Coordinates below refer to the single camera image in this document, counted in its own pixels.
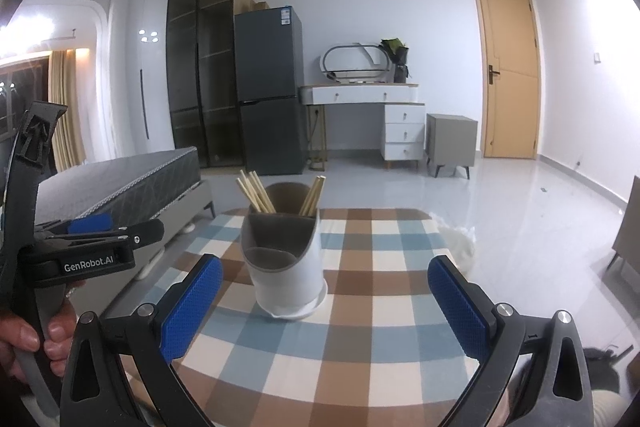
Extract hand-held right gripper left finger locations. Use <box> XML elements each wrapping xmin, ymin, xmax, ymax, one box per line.
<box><xmin>59</xmin><ymin>253</ymin><xmax>224</xmax><ymax>427</ymax></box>

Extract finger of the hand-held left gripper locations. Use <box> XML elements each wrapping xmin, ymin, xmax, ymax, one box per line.
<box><xmin>37</xmin><ymin>219</ymin><xmax>166</xmax><ymax>258</ymax></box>
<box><xmin>67</xmin><ymin>214</ymin><xmax>113</xmax><ymax>235</ymax></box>

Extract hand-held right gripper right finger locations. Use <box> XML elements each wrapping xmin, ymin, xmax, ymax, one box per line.
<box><xmin>427</xmin><ymin>254</ymin><xmax>596</xmax><ymax>427</ymax></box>

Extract grey white utensil holder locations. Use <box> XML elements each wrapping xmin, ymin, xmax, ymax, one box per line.
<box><xmin>241</xmin><ymin>181</ymin><xmax>328</xmax><ymax>320</ymax></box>

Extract wooden chopstick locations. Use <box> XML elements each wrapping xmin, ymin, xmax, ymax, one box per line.
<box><xmin>252</xmin><ymin>170</ymin><xmax>276</xmax><ymax>214</ymax></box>
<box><xmin>299</xmin><ymin>176</ymin><xmax>320</xmax><ymax>216</ymax></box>
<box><xmin>248</xmin><ymin>172</ymin><xmax>272</xmax><ymax>214</ymax></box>
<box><xmin>304</xmin><ymin>175</ymin><xmax>324</xmax><ymax>217</ymax></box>
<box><xmin>237</xmin><ymin>178</ymin><xmax>261</xmax><ymax>214</ymax></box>
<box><xmin>241</xmin><ymin>171</ymin><xmax>267</xmax><ymax>214</ymax></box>

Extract person's left hand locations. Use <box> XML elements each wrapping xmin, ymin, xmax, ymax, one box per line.
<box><xmin>0</xmin><ymin>297</ymin><xmax>77</xmax><ymax>388</ymax></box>

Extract white plastic bag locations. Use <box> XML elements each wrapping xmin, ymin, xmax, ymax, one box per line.
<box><xmin>440</xmin><ymin>217</ymin><xmax>477</xmax><ymax>278</ymax></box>

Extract checkered tablecloth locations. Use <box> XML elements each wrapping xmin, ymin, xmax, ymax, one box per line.
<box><xmin>115</xmin><ymin>207</ymin><xmax>501</xmax><ymax>427</ymax></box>

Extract beige curtain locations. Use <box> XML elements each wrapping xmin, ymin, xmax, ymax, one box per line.
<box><xmin>47</xmin><ymin>49</ymin><xmax>86</xmax><ymax>172</ymax></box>

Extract dark window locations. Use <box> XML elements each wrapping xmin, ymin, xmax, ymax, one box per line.
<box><xmin>0</xmin><ymin>57</ymin><xmax>51</xmax><ymax>142</ymax></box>

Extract white wardrobe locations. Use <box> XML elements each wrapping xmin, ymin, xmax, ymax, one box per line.
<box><xmin>129</xmin><ymin>0</ymin><xmax>176</xmax><ymax>158</ymax></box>

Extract black bag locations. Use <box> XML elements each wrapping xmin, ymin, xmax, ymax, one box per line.
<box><xmin>582</xmin><ymin>346</ymin><xmax>638</xmax><ymax>390</ymax></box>

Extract grey nightstand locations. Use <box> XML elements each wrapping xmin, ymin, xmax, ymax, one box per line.
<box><xmin>425</xmin><ymin>113</ymin><xmax>479</xmax><ymax>180</ymax></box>

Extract dark glass wardrobe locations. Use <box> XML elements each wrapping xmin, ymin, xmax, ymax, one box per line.
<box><xmin>166</xmin><ymin>0</ymin><xmax>246</xmax><ymax>170</ymax></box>

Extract white vanity desk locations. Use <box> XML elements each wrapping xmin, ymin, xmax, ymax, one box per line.
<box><xmin>298</xmin><ymin>83</ymin><xmax>427</xmax><ymax>170</ymax></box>

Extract gold metal rack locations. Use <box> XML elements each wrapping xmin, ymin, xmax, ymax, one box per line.
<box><xmin>306</xmin><ymin>107</ymin><xmax>328</xmax><ymax>170</ymax></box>

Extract dark grey refrigerator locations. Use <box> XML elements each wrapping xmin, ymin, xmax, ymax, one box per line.
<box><xmin>234</xmin><ymin>6</ymin><xmax>308</xmax><ymax>176</ymax></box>

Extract wooden door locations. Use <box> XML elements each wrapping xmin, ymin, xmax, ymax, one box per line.
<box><xmin>471</xmin><ymin>0</ymin><xmax>541</xmax><ymax>160</ymax></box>

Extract green plant in black wrap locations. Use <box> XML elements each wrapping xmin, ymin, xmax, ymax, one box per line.
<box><xmin>380</xmin><ymin>38</ymin><xmax>411</xmax><ymax>84</ymax></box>

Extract oval mirror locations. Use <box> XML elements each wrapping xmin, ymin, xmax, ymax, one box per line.
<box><xmin>320</xmin><ymin>42</ymin><xmax>393</xmax><ymax>85</ymax></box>

